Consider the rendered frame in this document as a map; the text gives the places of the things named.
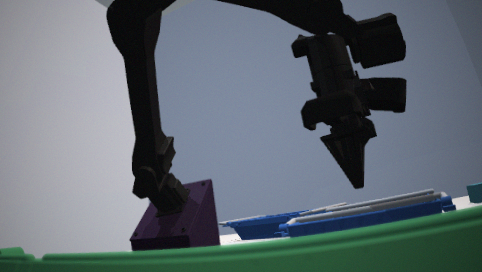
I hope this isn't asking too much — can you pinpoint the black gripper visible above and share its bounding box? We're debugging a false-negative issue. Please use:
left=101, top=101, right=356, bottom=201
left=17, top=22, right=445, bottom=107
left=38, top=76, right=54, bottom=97
left=300, top=65, right=377, bottom=189

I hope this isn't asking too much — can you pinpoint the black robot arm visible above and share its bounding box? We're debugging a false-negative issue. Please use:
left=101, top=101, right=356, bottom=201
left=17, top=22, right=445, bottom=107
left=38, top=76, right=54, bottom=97
left=106, top=0, right=407, bottom=217

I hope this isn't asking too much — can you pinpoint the small light blue block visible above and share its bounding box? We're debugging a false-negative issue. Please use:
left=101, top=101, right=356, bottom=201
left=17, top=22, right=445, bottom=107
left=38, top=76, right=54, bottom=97
left=466, top=182, right=482, bottom=204

